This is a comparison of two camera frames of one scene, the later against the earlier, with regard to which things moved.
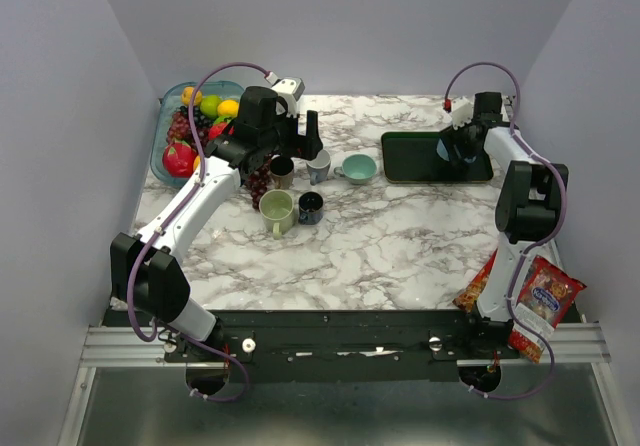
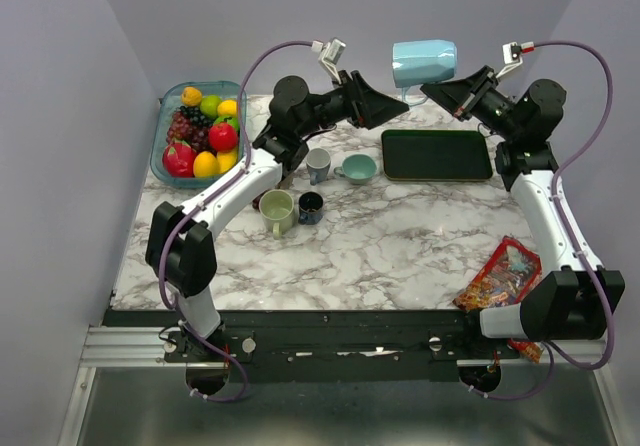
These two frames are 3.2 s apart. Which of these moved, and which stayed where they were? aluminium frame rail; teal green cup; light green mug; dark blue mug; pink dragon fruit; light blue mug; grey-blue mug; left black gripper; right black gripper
Moved: left black gripper; right black gripper; light blue mug
Stayed: dark blue mug; teal green cup; light green mug; grey-blue mug; pink dragon fruit; aluminium frame rail
